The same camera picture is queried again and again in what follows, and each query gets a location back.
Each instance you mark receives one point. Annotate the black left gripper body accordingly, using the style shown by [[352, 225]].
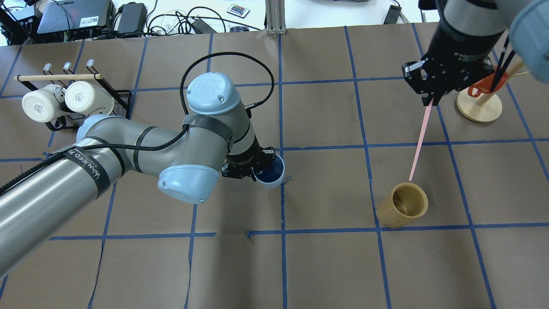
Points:
[[245, 157]]

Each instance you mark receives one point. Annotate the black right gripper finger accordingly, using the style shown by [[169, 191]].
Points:
[[427, 98], [436, 99]]

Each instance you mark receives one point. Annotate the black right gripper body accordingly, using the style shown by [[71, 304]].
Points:
[[455, 55]]

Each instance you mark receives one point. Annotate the pink chopstick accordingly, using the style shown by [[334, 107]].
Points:
[[423, 129]]

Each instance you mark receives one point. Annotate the light blue plastic cup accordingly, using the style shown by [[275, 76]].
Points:
[[273, 175]]

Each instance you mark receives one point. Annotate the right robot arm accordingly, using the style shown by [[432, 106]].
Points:
[[527, 23]]

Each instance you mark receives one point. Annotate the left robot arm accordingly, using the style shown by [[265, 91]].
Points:
[[217, 139]]

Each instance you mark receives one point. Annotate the orange cup on stand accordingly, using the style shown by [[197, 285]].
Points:
[[483, 86]]

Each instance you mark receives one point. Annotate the round wooden stand base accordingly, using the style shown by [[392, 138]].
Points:
[[482, 109]]

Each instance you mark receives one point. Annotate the bamboo cylinder holder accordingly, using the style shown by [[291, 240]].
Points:
[[404, 204]]

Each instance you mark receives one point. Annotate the remote control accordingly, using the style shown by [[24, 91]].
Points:
[[237, 10]]

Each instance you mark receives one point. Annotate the white mug right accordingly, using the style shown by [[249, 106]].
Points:
[[88, 99]]

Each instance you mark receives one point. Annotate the white mug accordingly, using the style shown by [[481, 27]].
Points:
[[88, 99], [44, 105]]

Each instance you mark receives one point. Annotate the wooden dowel rod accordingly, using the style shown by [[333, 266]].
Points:
[[60, 77]]

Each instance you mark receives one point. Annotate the white mug left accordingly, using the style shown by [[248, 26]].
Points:
[[44, 105]]

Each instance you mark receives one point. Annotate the black electronics box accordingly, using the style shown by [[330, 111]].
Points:
[[76, 16]]

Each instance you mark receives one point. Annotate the black wire mug rack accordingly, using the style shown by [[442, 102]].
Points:
[[72, 120]]

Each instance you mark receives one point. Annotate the aluminium frame post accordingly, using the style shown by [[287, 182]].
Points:
[[276, 17]]

